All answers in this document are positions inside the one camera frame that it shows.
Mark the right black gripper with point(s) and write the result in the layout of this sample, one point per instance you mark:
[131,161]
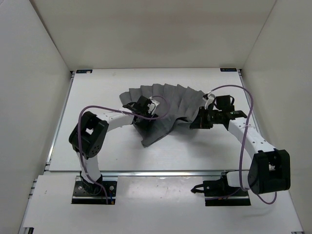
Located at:
[200,122]

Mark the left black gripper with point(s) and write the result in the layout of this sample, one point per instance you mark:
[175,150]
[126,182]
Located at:
[146,124]

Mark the grey pleated skirt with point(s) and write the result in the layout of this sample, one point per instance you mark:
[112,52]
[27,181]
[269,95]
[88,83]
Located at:
[179,104]

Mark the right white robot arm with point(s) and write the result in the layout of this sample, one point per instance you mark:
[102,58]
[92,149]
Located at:
[270,167]

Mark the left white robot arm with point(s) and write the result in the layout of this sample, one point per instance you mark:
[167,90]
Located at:
[88,136]

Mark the right blue corner label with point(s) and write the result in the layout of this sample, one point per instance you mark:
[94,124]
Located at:
[228,69]

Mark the blue corner label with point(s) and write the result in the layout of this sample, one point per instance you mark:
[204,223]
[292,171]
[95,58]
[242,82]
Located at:
[228,69]
[84,71]

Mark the left blue corner label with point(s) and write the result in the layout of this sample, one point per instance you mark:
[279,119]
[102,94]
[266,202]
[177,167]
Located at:
[84,71]

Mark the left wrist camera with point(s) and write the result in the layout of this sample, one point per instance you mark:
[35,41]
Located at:
[152,105]

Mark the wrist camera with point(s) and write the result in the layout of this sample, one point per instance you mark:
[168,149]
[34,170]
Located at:
[152,105]
[208,98]

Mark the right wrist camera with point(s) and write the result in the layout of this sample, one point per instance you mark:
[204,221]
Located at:
[208,98]

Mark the front aluminium rail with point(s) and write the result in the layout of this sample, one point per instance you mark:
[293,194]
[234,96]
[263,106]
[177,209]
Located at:
[162,173]

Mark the aluminium rail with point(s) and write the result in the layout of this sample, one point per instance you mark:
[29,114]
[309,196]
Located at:
[55,136]
[162,173]

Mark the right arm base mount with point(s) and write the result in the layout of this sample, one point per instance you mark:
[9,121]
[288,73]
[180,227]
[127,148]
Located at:
[218,193]

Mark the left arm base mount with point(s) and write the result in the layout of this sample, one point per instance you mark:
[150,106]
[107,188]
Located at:
[94,194]

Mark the left aluminium rail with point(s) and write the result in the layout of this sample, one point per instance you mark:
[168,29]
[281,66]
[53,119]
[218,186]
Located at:
[55,136]

